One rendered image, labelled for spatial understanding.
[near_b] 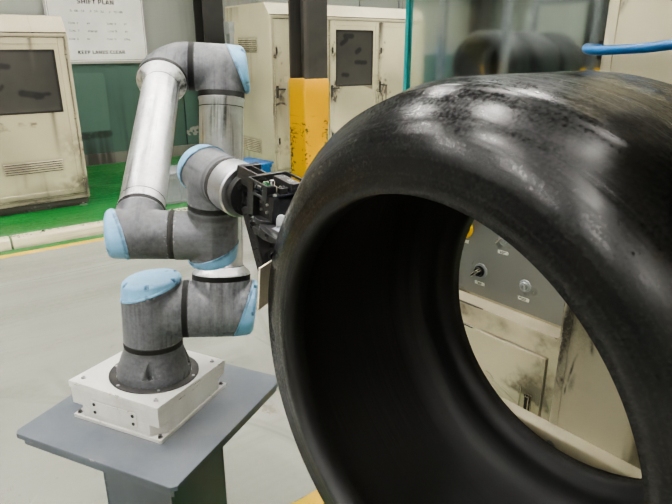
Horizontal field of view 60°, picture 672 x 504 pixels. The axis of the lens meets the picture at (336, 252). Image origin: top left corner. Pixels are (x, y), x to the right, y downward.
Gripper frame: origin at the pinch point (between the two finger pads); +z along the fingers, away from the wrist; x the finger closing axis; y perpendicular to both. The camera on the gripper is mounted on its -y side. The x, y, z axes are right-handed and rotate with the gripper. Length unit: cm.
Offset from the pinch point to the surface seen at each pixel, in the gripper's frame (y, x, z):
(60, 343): -154, 15, -233
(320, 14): 4, 357, -460
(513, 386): -51, 64, 1
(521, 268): -24, 69, -7
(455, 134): 24.5, -11.9, 29.8
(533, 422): -26.6, 26.4, 24.6
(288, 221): 9.9, -12.3, 9.2
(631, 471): -25, 27, 40
